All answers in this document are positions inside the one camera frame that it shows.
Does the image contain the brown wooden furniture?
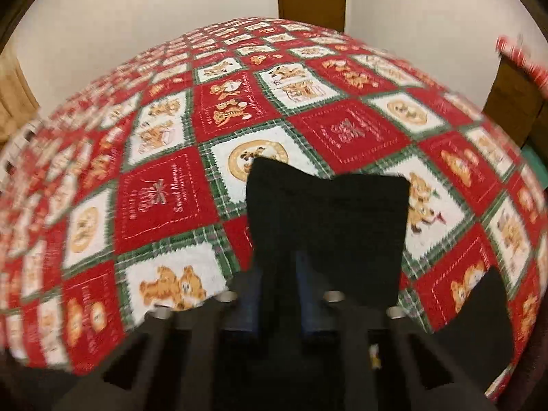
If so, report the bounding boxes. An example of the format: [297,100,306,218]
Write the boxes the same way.
[482,55,548,159]

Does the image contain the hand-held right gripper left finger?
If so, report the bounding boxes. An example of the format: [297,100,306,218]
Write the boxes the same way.
[55,265,262,411]

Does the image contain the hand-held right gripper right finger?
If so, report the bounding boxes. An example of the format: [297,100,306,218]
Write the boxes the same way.
[296,254,497,411]

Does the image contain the red printed cloth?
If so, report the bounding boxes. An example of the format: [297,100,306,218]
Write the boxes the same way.
[496,36,548,88]

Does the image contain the red printed patchwork bed sheet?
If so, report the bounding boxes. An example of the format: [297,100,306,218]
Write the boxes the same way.
[0,17,548,395]

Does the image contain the black pants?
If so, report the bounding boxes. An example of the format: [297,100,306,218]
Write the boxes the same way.
[223,157,514,411]

